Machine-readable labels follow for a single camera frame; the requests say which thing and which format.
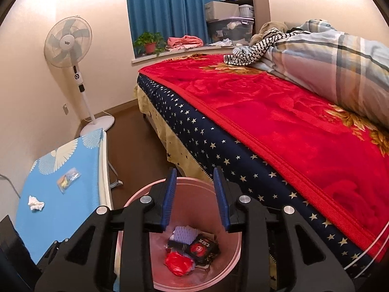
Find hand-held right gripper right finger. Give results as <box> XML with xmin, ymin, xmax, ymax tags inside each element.
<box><xmin>213</xmin><ymin>167</ymin><xmax>354</xmax><ymax>292</ymax></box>

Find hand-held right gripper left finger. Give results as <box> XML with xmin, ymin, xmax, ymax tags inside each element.
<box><xmin>35</xmin><ymin>167</ymin><xmax>177</xmax><ymax>292</ymax></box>

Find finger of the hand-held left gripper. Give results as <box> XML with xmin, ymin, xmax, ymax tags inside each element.
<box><xmin>36</xmin><ymin>239</ymin><xmax>72</xmax><ymax>270</ymax></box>

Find pink plastic bin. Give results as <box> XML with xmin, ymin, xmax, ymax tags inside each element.
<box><xmin>114</xmin><ymin>176</ymin><xmax>244</xmax><ymax>291</ymax></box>

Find black red snack packet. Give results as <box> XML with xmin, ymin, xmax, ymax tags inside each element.
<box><xmin>184</xmin><ymin>234</ymin><xmax>221</xmax><ymax>266</ymax></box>

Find blue patterned tablecloth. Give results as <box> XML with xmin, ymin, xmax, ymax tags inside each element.
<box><xmin>14</xmin><ymin>128</ymin><xmax>105</xmax><ymax>265</ymax></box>

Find crumpled white tissue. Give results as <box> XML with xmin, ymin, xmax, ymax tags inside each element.
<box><xmin>27</xmin><ymin>195</ymin><xmax>45</xmax><ymax>212</ymax></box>

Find yellow bed skirt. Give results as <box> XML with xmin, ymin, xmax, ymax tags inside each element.
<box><xmin>135</xmin><ymin>84</ymin><xmax>213</xmax><ymax>183</ymax></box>

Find navy star print mattress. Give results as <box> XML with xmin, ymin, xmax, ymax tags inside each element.
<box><xmin>137</xmin><ymin>74</ymin><xmax>384</xmax><ymax>278</ymax></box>

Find red plastic bag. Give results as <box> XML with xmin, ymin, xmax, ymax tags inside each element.
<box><xmin>164</xmin><ymin>249</ymin><xmax>195</xmax><ymax>277</ymax></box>

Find white folding table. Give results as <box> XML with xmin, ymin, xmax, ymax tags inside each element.
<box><xmin>14</xmin><ymin>128</ymin><xmax>124</xmax><ymax>292</ymax></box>

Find clear plastic wrapper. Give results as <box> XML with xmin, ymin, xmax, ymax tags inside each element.
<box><xmin>56</xmin><ymin>167</ymin><xmax>82</xmax><ymax>194</ymax></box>

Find red floral blanket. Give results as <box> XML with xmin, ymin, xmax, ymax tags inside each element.
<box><xmin>138</xmin><ymin>53</ymin><xmax>389</xmax><ymax>262</ymax></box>

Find white window sill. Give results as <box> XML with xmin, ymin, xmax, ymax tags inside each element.
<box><xmin>131</xmin><ymin>43</ymin><xmax>244</xmax><ymax>66</ymax></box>

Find striped garment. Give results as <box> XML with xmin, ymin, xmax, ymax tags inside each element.
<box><xmin>224</xmin><ymin>28</ymin><xmax>310</xmax><ymax>67</ymax></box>

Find potted green plant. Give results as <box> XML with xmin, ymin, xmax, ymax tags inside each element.
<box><xmin>133</xmin><ymin>32</ymin><xmax>166</xmax><ymax>57</ymax></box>

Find white cloth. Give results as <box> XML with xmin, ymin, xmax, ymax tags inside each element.
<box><xmin>210</xmin><ymin>38</ymin><xmax>233</xmax><ymax>48</ymax></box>

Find pink folded clothes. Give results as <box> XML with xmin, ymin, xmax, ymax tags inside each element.
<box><xmin>167</xmin><ymin>35</ymin><xmax>204</xmax><ymax>52</ymax></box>

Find clear plastic storage box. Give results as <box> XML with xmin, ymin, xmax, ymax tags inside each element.
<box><xmin>207</xmin><ymin>17</ymin><xmax>254</xmax><ymax>45</ymax></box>

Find beige plush toy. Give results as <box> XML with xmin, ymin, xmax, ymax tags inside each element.
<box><xmin>250</xmin><ymin>21</ymin><xmax>288</xmax><ymax>46</ymax></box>

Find plaid duvet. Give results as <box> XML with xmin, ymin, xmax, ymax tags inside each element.
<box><xmin>254</xmin><ymin>19</ymin><xmax>389</xmax><ymax>125</ymax></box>

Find white standing fan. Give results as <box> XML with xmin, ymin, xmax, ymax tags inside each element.
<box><xmin>44</xmin><ymin>15</ymin><xmax>115</xmax><ymax>136</ymax></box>

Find pale cardboard box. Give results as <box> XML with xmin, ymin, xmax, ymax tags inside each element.
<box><xmin>204</xmin><ymin>1</ymin><xmax>240</xmax><ymax>22</ymax></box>

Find blue curtain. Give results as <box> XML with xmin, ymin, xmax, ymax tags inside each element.
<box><xmin>125</xmin><ymin>0</ymin><xmax>229</xmax><ymax>56</ymax></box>

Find wooden shelf unit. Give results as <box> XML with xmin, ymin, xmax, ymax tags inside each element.
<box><xmin>225</xmin><ymin>0</ymin><xmax>272</xmax><ymax>37</ymax></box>

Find grey power cable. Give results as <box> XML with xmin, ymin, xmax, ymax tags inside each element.
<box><xmin>0</xmin><ymin>173</ymin><xmax>19</xmax><ymax>196</ymax></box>

